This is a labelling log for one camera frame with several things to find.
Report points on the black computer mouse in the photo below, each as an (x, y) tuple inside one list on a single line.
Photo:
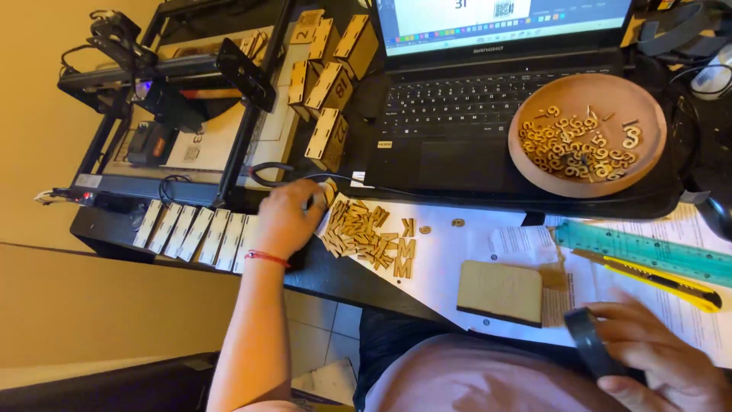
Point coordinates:
[(718, 214)]

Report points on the round wooden disc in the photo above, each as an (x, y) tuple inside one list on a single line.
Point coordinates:
[(330, 193)]

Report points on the green transparent ruler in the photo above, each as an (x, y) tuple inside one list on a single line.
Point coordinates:
[(640, 249)]

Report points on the black tape roll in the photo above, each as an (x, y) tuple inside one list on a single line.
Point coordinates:
[(592, 343)]

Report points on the group of numbered wooden boxes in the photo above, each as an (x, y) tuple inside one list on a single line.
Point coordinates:
[(331, 86)]

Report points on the pile of wooden number cutouts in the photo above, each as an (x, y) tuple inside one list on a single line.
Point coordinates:
[(572, 149)]

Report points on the white plastic device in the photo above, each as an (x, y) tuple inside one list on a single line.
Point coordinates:
[(712, 77)]

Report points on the pile of wooden letter cutouts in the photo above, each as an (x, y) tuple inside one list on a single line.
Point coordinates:
[(366, 237)]

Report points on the rectangular wooden plaque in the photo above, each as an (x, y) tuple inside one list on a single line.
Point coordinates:
[(500, 290)]

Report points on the folded printed paper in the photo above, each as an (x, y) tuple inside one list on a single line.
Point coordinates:
[(521, 245)]

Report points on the person's left fingers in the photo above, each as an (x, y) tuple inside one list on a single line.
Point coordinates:
[(313, 201)]

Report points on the yellow utility knife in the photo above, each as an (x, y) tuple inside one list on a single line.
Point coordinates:
[(646, 277)]

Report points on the person's left hand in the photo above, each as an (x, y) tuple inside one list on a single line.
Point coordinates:
[(283, 220)]

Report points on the person's right hand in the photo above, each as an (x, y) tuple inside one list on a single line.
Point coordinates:
[(669, 357)]

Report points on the brown tape strip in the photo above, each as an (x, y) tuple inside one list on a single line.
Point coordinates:
[(553, 278)]

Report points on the row of white-taped wooden strips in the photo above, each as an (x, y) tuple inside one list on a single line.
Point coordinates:
[(197, 233)]

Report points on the black laptop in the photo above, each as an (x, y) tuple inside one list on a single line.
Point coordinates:
[(452, 131)]

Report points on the person's pink shirt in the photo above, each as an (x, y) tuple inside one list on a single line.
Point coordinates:
[(457, 377)]

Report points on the black laser engraver machine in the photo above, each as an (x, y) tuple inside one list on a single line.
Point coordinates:
[(171, 74)]

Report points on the round wooden bowl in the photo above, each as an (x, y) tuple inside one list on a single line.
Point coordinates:
[(589, 88)]

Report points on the white paper sheets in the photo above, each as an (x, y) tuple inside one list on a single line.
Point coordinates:
[(452, 257)]

